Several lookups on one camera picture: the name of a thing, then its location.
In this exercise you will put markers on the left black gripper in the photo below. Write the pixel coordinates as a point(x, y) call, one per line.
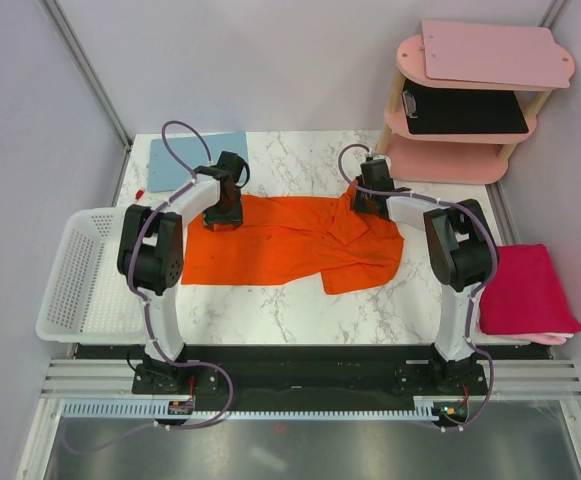
point(234, 217)

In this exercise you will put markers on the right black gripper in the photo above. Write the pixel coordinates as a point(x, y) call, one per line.
point(357, 205)

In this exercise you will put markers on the orange t shirt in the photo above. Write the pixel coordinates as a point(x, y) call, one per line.
point(283, 239)

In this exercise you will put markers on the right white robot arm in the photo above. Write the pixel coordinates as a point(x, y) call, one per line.
point(461, 249)

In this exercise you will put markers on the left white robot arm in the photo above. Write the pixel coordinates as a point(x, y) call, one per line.
point(151, 248)

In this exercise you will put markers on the blue clipboard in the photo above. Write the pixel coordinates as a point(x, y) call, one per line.
point(165, 174)

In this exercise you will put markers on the pink three-tier shelf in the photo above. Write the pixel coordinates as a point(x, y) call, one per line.
point(455, 158)

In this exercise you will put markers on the black clipboard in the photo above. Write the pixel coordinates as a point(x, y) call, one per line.
point(438, 111)

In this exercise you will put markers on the white plastic basket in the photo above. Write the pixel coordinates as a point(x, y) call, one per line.
point(87, 300)

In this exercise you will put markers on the folded magenta t shirt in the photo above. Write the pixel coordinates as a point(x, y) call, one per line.
point(526, 295)

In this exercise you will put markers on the pink clipboard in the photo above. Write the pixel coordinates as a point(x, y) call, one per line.
point(488, 53)

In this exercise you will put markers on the folded light pink t shirt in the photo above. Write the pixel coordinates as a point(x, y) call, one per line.
point(549, 339)

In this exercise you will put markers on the white slotted cable duct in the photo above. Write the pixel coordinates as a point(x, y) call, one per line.
point(182, 410)

